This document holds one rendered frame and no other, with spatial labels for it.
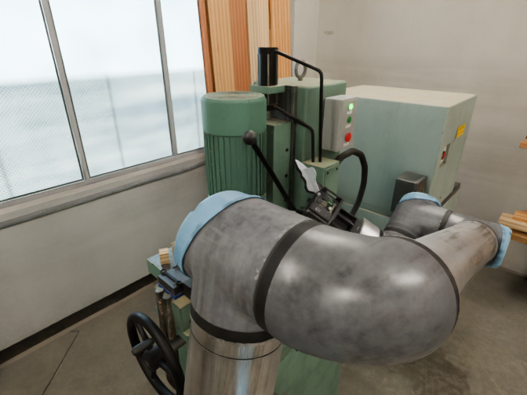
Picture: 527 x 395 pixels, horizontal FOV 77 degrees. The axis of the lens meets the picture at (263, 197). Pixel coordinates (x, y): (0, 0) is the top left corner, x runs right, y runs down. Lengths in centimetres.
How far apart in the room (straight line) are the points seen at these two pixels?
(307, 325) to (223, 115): 66
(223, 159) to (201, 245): 57
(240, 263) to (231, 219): 5
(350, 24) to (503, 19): 111
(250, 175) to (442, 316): 68
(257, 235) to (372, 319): 12
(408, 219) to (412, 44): 236
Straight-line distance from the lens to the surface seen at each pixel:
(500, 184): 305
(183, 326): 105
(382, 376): 214
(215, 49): 237
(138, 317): 103
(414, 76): 306
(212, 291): 34
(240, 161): 89
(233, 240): 31
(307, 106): 101
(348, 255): 28
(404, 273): 30
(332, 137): 107
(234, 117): 86
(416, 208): 84
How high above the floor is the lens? 163
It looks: 25 degrees down
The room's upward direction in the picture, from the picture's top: straight up
